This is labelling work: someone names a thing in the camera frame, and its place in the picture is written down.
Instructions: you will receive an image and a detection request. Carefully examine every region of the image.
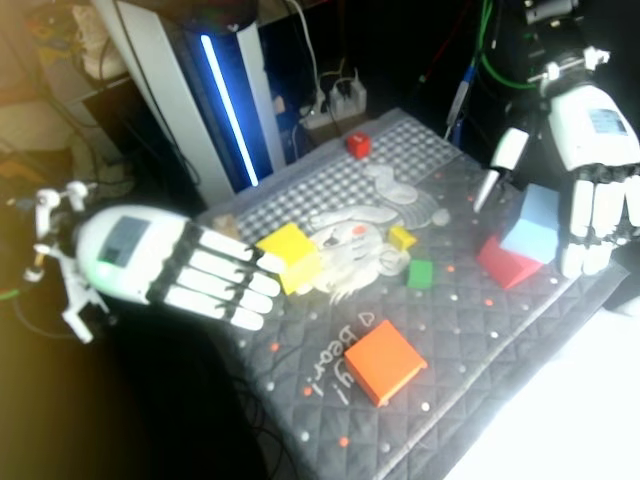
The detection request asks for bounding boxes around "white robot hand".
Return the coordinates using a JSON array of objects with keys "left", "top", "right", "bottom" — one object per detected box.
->
[
  {"left": 72, "top": 203, "right": 287, "bottom": 332},
  {"left": 472, "top": 82, "right": 640, "bottom": 279}
]

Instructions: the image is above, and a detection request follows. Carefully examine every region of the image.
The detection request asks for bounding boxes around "large light blue block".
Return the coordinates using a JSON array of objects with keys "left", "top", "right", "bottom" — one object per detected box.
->
[{"left": 499, "top": 183, "right": 561, "bottom": 265}]

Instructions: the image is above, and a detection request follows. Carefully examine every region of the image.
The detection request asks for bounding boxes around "large yellow block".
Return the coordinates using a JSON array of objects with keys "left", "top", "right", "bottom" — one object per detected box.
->
[{"left": 255, "top": 222, "right": 321, "bottom": 296}]

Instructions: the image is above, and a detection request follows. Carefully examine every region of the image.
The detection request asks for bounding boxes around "large red block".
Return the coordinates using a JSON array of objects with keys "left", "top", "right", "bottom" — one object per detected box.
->
[{"left": 475, "top": 234, "right": 545, "bottom": 290}]

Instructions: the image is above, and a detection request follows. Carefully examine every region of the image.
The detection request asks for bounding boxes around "small yellow cube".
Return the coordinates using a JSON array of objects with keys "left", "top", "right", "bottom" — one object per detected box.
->
[{"left": 387, "top": 224, "right": 418, "bottom": 253}]

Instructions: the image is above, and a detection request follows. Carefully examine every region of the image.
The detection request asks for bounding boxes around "small green cube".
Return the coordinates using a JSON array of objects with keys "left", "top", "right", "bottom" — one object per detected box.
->
[{"left": 405, "top": 258, "right": 434, "bottom": 290}]

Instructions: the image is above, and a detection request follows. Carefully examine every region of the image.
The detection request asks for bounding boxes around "small red cube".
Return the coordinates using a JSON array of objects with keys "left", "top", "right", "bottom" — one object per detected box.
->
[{"left": 345, "top": 132, "right": 374, "bottom": 160}]

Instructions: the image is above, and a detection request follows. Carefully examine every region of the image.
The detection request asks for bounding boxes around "large orange block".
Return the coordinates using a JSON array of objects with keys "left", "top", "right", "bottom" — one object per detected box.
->
[{"left": 343, "top": 319, "right": 429, "bottom": 409}]

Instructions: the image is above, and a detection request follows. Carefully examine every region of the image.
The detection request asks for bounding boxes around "white tower with blue light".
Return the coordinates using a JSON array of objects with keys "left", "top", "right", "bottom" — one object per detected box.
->
[{"left": 89, "top": 0, "right": 286, "bottom": 209}]

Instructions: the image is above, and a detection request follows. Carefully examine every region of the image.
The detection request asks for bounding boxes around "white power strip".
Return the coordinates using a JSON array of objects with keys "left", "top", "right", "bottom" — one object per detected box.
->
[{"left": 299, "top": 74, "right": 369, "bottom": 131}]

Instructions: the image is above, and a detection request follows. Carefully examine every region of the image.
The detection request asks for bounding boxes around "grey quilt with bear print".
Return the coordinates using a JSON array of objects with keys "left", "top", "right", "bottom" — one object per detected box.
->
[{"left": 197, "top": 107, "right": 631, "bottom": 480}]

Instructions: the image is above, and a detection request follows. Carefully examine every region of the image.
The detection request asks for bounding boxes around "green cable of arm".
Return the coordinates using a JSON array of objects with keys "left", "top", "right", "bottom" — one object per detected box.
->
[{"left": 474, "top": 0, "right": 544, "bottom": 91}]

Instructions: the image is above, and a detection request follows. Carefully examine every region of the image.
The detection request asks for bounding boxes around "white cable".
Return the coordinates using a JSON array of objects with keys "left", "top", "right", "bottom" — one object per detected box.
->
[{"left": 287, "top": 0, "right": 326, "bottom": 101}]

